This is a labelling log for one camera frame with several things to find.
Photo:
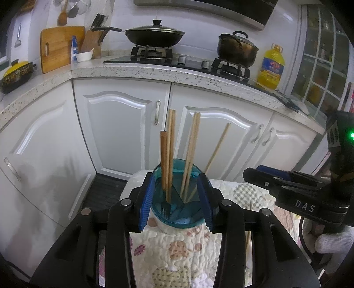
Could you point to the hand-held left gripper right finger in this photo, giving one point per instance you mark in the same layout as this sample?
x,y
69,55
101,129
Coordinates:
x,y
207,206

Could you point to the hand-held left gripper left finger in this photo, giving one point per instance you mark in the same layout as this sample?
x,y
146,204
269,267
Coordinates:
x,y
146,205

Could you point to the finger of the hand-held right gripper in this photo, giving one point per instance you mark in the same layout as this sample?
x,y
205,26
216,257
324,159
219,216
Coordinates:
x,y
262,180
273,170

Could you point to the teal plastic utensil cup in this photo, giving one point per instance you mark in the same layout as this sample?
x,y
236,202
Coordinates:
x,y
179,210

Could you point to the bundle of wooden chopsticks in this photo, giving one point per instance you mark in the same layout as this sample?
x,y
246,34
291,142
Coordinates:
x,y
163,155

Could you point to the single wooden chopstick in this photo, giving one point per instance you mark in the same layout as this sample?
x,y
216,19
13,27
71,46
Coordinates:
x,y
248,243

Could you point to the person's right hand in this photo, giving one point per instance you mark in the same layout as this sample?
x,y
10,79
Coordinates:
x,y
334,243

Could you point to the white cabinet door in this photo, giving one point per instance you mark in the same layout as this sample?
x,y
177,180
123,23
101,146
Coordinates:
x,y
119,133
243,144
41,144
293,146

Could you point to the dark ribbed floor mat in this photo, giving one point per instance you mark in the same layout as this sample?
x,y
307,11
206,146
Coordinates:
x,y
105,191

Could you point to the patchwork quilted blanket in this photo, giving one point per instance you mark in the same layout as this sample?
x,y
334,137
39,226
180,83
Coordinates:
x,y
179,249

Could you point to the black tool on counter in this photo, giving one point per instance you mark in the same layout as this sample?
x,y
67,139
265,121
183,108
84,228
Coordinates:
x,y
287,102

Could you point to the yellow oil bottle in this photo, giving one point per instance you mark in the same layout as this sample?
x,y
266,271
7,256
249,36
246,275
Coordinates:
x,y
271,69

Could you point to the black cooking pot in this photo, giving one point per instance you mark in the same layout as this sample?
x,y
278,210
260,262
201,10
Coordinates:
x,y
237,48

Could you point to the speckled stone countertop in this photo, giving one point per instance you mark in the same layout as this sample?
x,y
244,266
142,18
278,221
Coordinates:
x,y
110,72

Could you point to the white glass-paned door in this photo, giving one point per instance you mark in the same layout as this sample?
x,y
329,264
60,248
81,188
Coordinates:
x,y
301,33

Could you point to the black gas stove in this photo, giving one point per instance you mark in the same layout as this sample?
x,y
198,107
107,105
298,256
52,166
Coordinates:
x,y
177,65

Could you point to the white bowl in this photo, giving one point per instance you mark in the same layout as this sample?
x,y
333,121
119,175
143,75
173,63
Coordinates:
x,y
84,56

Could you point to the black wok with lid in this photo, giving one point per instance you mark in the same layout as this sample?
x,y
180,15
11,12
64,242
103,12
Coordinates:
x,y
155,37

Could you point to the blue white packet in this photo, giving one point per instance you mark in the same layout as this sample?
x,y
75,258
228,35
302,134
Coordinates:
x,y
74,51

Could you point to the wooden knife block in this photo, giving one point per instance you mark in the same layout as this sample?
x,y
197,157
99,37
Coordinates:
x,y
91,41

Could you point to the wooden cutting board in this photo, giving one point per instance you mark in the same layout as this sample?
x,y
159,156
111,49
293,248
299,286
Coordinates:
x,y
58,49

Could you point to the yellow black casserole pot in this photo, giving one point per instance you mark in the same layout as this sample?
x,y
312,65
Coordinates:
x,y
16,74

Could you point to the hanging wooden spoon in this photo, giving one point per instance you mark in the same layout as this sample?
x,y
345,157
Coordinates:
x,y
62,18

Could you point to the hanging metal peeler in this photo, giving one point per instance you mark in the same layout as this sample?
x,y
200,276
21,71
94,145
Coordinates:
x,y
18,41

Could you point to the hanging metal strainer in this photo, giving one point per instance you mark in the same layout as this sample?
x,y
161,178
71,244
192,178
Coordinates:
x,y
83,7

